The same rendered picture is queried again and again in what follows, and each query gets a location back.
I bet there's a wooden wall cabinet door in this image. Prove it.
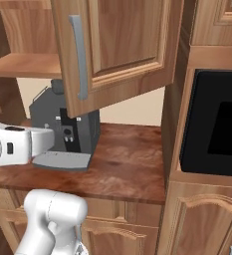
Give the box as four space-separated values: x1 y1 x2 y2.
50 0 185 120

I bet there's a tall wooden oven cabinet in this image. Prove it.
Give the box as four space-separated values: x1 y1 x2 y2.
156 0 232 255

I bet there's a wooden base cabinet door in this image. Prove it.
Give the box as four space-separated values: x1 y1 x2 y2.
80 218 149 255

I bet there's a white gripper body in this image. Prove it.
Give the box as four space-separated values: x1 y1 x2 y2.
29 127 56 162

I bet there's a grey coffee machine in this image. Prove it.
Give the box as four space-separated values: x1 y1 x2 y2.
28 79 102 172

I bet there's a black built-in oven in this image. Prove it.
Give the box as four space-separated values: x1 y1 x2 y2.
179 68 232 178

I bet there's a wooden door below oven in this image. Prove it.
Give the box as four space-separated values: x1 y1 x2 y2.
166 193 232 255

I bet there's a wooden base cabinet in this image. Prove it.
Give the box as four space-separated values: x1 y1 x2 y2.
0 186 164 255

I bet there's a wooden door above oven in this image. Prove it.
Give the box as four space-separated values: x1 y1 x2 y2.
189 0 232 47

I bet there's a grey bar door handle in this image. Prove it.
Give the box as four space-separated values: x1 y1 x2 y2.
68 14 90 102

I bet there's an open wooden wall cabinet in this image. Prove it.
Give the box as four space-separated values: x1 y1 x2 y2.
0 0 64 116

